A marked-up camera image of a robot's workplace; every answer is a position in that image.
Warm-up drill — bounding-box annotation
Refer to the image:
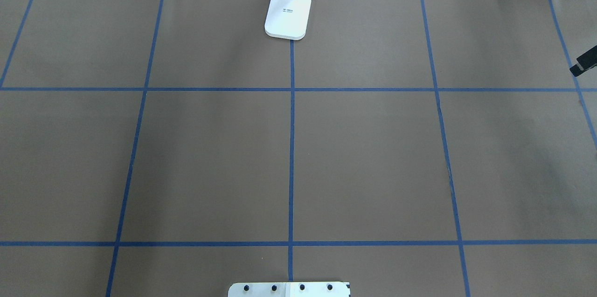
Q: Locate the white desk lamp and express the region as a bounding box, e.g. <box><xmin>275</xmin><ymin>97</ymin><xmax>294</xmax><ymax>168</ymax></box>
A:
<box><xmin>264</xmin><ymin>0</ymin><xmax>312</xmax><ymax>41</ymax></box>

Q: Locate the brown paper table cover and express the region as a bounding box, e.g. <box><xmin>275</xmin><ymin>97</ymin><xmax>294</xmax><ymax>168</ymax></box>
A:
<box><xmin>0</xmin><ymin>0</ymin><xmax>597</xmax><ymax>297</ymax></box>

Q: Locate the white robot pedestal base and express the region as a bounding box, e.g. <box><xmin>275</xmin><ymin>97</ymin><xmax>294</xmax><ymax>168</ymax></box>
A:
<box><xmin>228</xmin><ymin>281</ymin><xmax>351</xmax><ymax>297</ymax></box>

